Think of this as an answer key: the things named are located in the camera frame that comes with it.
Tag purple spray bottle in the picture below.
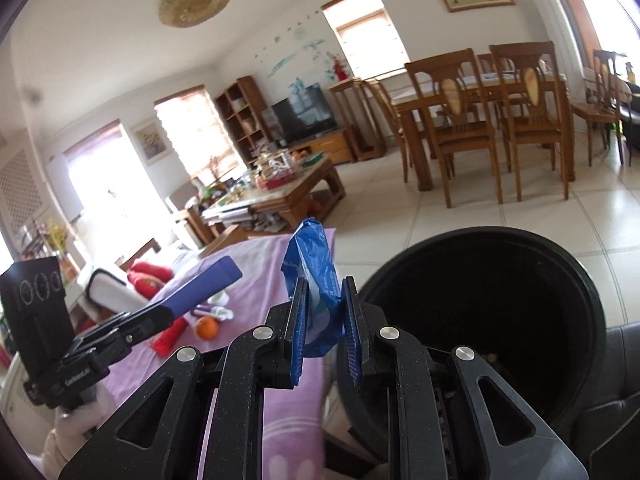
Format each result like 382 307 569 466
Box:
190 290 234 322

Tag black leather chair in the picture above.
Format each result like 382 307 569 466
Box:
570 323 640 479

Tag wooden bookshelf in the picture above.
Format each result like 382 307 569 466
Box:
214 76 272 166

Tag black trash bin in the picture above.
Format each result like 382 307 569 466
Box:
359 226 605 440

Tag red box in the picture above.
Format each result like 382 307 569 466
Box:
149 318 189 358

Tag wooden dining chair near left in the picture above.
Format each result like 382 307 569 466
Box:
405 48 503 207

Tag round ceiling lamp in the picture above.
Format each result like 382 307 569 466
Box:
158 0 231 28

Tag wooden tv cabinet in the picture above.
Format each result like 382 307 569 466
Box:
288 128 357 166

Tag wooden dining chair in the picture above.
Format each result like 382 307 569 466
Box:
489 41 570 200
405 48 503 207

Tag tall wooden plant stand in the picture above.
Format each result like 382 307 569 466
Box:
329 78 386 162

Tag wooden dining chair near right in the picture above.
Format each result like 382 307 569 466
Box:
489 41 570 200

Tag orange mandarin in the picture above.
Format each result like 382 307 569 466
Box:
195 316 219 341

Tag purple tablecloth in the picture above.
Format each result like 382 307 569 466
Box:
104 235 324 479

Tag wooden sofa white cushions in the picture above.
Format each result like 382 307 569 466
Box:
74 238 202 331

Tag wooden coffee table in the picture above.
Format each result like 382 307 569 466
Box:
201 155 346 231

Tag wooden chair far right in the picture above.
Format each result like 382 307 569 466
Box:
570 50 639 166

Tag blue tissue packet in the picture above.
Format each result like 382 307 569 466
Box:
281 218 345 358

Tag black television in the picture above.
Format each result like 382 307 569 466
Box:
271 84 337 144

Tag person left hand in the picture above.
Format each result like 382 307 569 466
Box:
41 401 103 479

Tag red pillow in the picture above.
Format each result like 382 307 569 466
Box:
127 260 175 299

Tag framed sunflower painting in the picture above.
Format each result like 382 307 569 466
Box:
131 117 170 166

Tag white air conditioner tower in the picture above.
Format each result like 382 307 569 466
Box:
534 0 584 87

